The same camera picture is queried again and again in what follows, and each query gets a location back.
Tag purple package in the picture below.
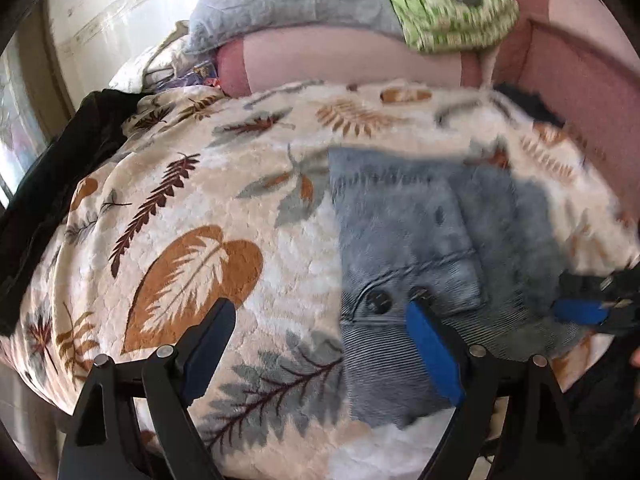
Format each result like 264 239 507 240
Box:
168 61 219 88

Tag black cloth by armrest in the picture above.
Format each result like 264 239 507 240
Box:
492 82 566 129

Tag person's right hand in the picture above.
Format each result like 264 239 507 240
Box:
630 348 640 367

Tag grey quilted blanket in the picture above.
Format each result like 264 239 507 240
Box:
186 0 402 54

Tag pink sofa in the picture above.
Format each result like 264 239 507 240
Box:
217 0 639 212

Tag leaf-patterned cream blanket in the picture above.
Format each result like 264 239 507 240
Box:
1 81 639 479

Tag blue denim pants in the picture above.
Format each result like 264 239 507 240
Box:
329 148 586 427

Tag green patterned folded cloth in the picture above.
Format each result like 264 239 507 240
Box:
390 0 520 53

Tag white patterned cushion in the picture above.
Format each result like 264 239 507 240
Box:
108 21 198 93

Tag stained glass window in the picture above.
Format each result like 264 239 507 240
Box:
0 40 47 207

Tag black garment on left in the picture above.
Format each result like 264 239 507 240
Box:
0 89 144 337

